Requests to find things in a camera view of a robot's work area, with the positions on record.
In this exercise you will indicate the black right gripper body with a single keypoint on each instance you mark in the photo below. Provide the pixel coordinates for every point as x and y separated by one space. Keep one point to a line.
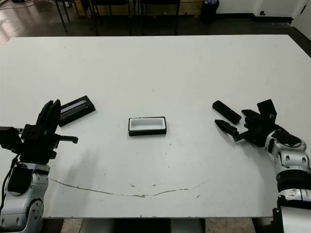
257 131

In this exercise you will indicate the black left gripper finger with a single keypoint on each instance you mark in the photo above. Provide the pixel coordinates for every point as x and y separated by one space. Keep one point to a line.
57 114
45 116

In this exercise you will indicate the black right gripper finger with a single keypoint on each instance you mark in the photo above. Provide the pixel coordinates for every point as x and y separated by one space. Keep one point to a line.
250 113
226 126

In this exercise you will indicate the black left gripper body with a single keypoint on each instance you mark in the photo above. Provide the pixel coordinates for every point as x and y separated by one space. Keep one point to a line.
36 145

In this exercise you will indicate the black slim camera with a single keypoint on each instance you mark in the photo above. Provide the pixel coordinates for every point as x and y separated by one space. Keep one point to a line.
226 111

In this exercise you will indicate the black box lid purple print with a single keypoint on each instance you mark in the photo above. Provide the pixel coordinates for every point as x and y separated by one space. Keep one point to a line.
82 111

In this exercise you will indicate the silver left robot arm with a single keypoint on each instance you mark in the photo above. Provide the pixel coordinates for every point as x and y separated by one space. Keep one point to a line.
24 206

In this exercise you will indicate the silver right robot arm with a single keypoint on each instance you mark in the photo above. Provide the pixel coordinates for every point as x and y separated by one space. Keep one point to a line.
291 157

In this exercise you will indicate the black box base white insert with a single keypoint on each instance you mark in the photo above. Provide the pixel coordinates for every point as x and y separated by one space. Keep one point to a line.
145 123

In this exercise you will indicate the black waste bin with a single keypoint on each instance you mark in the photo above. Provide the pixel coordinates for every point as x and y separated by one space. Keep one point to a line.
210 12

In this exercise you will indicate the wooden crate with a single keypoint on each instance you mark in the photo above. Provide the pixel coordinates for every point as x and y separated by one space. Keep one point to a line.
189 7

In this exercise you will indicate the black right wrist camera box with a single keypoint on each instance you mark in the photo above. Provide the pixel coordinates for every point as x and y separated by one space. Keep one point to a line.
266 108

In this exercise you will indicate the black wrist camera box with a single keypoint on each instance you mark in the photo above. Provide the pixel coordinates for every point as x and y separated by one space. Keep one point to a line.
266 108
9 138

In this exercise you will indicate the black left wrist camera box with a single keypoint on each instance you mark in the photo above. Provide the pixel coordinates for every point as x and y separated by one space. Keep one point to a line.
9 138

